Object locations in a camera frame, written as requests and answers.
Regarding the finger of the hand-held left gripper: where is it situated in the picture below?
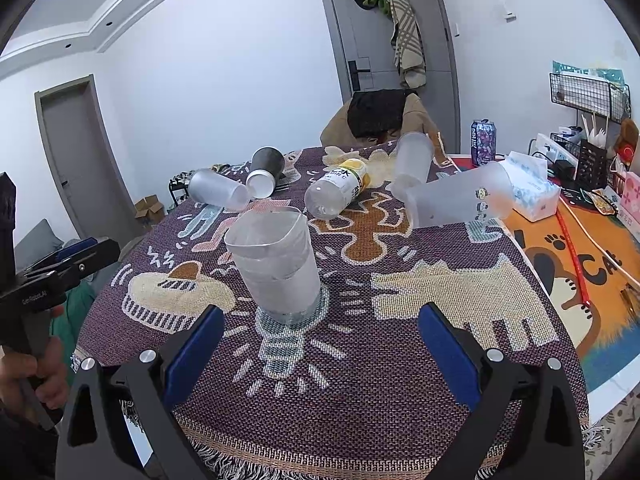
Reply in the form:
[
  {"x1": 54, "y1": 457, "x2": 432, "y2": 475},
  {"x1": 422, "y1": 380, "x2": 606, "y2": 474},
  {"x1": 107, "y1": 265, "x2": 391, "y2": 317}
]
[
  {"x1": 15, "y1": 237, "x2": 101, "y2": 281},
  {"x1": 50, "y1": 239, "x2": 121, "y2": 291}
]

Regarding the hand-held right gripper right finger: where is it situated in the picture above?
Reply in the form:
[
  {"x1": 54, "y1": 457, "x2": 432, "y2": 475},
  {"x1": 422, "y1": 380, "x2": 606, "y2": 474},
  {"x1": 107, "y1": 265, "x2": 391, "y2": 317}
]
[{"x1": 417, "y1": 302, "x2": 586, "y2": 480}]

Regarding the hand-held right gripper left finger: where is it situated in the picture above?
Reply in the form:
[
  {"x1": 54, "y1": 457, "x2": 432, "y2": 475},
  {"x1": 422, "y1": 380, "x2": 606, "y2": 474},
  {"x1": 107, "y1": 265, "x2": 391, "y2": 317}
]
[{"x1": 55, "y1": 304, "x2": 226, "y2": 480}]

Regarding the clear cut plastic bottle cup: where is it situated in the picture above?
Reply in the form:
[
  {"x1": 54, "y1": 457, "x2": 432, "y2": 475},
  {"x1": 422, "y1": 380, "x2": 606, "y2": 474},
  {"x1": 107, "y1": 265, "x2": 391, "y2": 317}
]
[{"x1": 224, "y1": 207, "x2": 322, "y2": 322}]

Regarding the short frosted plastic cup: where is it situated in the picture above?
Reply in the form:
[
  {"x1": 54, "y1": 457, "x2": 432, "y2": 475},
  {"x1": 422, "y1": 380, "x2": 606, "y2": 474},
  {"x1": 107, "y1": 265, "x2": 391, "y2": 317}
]
[{"x1": 188, "y1": 168, "x2": 252, "y2": 212}]

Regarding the frosted cup with stickers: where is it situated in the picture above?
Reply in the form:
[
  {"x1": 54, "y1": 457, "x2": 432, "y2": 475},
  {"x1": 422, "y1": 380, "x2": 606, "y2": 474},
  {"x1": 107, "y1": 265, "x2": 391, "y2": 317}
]
[{"x1": 404, "y1": 161, "x2": 515, "y2": 230}]

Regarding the tall frosted plastic cup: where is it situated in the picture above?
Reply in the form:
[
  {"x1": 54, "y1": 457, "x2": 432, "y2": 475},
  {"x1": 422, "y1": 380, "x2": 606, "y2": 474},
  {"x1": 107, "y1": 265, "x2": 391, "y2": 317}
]
[{"x1": 388, "y1": 132, "x2": 434, "y2": 199}]

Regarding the black paper cup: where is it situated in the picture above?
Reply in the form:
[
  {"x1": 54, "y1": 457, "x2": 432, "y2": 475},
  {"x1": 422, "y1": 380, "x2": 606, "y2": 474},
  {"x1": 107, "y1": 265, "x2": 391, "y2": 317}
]
[{"x1": 246, "y1": 146, "x2": 286, "y2": 199}]

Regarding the person's left hand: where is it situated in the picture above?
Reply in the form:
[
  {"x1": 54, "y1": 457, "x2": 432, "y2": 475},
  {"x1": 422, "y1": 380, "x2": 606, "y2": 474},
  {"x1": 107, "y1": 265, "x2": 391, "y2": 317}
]
[{"x1": 0, "y1": 337, "x2": 69, "y2": 412}]

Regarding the grey cushion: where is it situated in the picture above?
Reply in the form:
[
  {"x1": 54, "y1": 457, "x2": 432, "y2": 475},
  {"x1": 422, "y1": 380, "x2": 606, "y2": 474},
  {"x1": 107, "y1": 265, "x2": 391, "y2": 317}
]
[{"x1": 14, "y1": 218, "x2": 67, "y2": 263}]

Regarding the green cloth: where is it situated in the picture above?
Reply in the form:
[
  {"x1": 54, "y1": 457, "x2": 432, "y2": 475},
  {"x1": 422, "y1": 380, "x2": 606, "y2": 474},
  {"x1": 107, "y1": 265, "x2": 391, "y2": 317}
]
[{"x1": 61, "y1": 282, "x2": 103, "y2": 358}]

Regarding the cardboard box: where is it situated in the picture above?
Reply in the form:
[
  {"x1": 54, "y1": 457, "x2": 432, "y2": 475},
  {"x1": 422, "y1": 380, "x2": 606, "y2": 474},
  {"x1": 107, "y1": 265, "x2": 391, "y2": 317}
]
[{"x1": 133, "y1": 194, "x2": 166, "y2": 224}]

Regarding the plain grey door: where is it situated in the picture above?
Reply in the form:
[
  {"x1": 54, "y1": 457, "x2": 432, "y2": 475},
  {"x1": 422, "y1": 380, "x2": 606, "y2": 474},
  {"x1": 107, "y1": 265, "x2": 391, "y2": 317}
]
[{"x1": 34, "y1": 74, "x2": 144, "y2": 247}]

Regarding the printed woven blanket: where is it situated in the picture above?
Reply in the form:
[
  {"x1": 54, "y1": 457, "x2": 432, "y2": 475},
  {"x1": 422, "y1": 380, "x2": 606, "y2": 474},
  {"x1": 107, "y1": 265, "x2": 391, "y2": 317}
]
[{"x1": 72, "y1": 140, "x2": 592, "y2": 480}]

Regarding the small black rack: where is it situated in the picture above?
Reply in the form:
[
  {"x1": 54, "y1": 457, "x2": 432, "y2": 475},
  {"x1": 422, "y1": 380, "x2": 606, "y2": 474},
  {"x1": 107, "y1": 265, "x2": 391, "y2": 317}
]
[{"x1": 168, "y1": 177, "x2": 194, "y2": 207}]

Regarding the red stick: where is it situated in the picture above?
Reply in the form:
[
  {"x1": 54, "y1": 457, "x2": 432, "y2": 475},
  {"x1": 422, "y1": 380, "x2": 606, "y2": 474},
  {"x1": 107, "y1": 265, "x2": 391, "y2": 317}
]
[{"x1": 554, "y1": 204, "x2": 592, "y2": 312}]

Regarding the white tissue pack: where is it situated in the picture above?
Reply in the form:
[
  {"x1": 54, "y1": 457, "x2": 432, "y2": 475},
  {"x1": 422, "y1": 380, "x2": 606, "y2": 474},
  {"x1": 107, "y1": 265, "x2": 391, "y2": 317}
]
[{"x1": 497, "y1": 151, "x2": 561, "y2": 222}]

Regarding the orange cat mat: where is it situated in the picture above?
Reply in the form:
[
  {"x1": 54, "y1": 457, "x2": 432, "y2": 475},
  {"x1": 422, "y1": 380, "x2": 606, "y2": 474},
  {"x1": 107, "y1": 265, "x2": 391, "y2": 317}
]
[{"x1": 499, "y1": 194, "x2": 640, "y2": 397}]

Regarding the cream plastic bag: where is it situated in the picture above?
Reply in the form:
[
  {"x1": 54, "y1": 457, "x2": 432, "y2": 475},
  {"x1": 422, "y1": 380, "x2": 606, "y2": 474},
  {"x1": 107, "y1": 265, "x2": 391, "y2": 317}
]
[{"x1": 322, "y1": 144, "x2": 397, "y2": 183}]

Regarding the clear bottle with yellow label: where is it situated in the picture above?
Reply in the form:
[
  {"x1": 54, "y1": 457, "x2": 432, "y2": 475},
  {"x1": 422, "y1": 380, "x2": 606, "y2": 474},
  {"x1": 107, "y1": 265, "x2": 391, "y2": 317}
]
[{"x1": 304, "y1": 158, "x2": 372, "y2": 220}]

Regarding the purple drink can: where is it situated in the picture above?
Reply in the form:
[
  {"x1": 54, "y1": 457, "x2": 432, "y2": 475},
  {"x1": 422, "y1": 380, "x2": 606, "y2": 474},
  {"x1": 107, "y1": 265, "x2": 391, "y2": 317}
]
[{"x1": 470, "y1": 119, "x2": 498, "y2": 167}]

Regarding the tan chair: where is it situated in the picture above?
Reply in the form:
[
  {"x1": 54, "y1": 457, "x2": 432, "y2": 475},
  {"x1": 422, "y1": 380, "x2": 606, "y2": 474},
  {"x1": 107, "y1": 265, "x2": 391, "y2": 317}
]
[{"x1": 319, "y1": 91, "x2": 442, "y2": 149}]

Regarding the pink box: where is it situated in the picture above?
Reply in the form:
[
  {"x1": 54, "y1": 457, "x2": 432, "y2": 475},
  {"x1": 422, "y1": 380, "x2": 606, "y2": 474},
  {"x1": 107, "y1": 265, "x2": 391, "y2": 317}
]
[{"x1": 619, "y1": 170, "x2": 640, "y2": 228}]

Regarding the black utensil holder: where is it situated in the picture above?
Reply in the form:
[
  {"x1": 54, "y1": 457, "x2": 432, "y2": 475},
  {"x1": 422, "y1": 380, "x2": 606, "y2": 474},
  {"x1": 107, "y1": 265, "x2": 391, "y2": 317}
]
[{"x1": 574, "y1": 114, "x2": 612, "y2": 173}]

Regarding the black cloth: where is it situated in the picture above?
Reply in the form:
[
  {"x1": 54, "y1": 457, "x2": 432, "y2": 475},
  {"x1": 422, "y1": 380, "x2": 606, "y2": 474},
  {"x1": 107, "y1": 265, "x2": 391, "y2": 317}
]
[{"x1": 347, "y1": 88, "x2": 406, "y2": 137}]

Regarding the brown plush toy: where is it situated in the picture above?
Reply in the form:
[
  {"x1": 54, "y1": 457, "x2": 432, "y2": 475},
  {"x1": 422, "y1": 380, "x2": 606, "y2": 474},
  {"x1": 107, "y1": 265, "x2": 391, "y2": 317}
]
[{"x1": 612, "y1": 118, "x2": 640, "y2": 167}]

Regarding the plaid scarf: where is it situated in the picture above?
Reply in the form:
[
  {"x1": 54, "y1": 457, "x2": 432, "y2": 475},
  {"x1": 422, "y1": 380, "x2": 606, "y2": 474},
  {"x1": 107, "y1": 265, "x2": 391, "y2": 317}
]
[{"x1": 382, "y1": 0, "x2": 427, "y2": 90}]

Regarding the white cable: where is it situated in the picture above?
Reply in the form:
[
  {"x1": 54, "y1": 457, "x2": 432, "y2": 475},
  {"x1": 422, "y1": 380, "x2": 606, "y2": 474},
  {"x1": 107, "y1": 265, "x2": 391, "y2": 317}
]
[{"x1": 559, "y1": 195, "x2": 640, "y2": 286}]

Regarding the black wire basket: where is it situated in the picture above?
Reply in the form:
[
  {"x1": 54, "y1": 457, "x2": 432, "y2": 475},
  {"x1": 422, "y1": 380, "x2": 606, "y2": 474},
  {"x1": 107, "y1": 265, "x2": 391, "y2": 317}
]
[{"x1": 548, "y1": 72, "x2": 632, "y2": 122}]

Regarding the grey door with handle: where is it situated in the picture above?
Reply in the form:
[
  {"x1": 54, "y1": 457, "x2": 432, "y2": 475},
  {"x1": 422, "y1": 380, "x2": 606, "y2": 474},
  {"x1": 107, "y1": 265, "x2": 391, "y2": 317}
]
[{"x1": 313, "y1": 0, "x2": 460, "y2": 154}]

